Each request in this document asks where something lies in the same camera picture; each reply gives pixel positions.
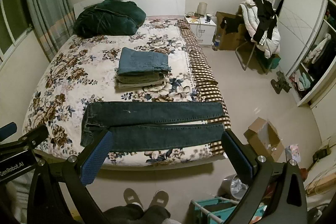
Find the dark mug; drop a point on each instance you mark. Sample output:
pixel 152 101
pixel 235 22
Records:
pixel 208 17

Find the folded grey olive pants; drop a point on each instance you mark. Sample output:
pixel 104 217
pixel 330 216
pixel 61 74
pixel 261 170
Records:
pixel 141 79

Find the white wardrobe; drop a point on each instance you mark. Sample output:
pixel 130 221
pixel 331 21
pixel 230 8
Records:
pixel 306 33

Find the left grey slipper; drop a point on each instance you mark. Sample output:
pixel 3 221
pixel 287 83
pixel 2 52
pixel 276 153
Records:
pixel 131 197

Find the grey slipper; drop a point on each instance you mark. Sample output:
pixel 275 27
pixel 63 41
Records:
pixel 160 199
pixel 131 197

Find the dark green quilted comforter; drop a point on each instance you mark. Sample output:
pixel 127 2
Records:
pixel 110 17

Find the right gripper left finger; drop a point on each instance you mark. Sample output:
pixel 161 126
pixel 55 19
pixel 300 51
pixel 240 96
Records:
pixel 79 171

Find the white bedside table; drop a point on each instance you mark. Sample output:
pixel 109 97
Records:
pixel 203 30

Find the teal plastic basket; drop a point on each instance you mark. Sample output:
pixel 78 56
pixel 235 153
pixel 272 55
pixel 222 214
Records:
pixel 214 210

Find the window with white frame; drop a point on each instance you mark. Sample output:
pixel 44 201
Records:
pixel 16 24

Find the white bed headboard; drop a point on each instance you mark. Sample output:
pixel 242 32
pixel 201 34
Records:
pixel 150 7

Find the beige table lamp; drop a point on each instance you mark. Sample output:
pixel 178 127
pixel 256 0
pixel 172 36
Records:
pixel 202 8

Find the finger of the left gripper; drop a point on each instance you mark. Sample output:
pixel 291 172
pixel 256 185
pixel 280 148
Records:
pixel 7 130

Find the right grey slipper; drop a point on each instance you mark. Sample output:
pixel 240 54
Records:
pixel 160 199

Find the dark object on floor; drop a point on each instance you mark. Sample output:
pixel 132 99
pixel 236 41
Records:
pixel 281 83

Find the folded beige pants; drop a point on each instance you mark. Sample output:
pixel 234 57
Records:
pixel 138 85

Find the dark blue jeans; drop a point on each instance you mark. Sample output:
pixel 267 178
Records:
pixel 152 126

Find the white puffer jacket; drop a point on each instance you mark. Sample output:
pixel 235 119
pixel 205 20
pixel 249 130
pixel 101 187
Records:
pixel 270 47

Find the open cardboard box on floor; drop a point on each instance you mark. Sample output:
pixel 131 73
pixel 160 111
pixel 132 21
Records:
pixel 264 139

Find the brown checkered bed sheet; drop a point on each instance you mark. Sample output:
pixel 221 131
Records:
pixel 206 85

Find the metal folding chair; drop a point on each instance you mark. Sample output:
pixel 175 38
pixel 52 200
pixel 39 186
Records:
pixel 247 53

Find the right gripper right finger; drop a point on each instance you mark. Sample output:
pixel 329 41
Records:
pixel 254 172

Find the floral bed blanket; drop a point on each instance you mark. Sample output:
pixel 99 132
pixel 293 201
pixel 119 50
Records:
pixel 85 71

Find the brown cardboard box by nightstand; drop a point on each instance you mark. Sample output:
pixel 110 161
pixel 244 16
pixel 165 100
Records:
pixel 231 31

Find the plastic water bottle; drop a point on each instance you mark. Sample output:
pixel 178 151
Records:
pixel 216 41

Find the black clothes on chair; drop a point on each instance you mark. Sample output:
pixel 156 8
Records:
pixel 267 21

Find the grey striped curtain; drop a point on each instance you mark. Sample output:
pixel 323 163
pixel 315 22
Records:
pixel 53 21

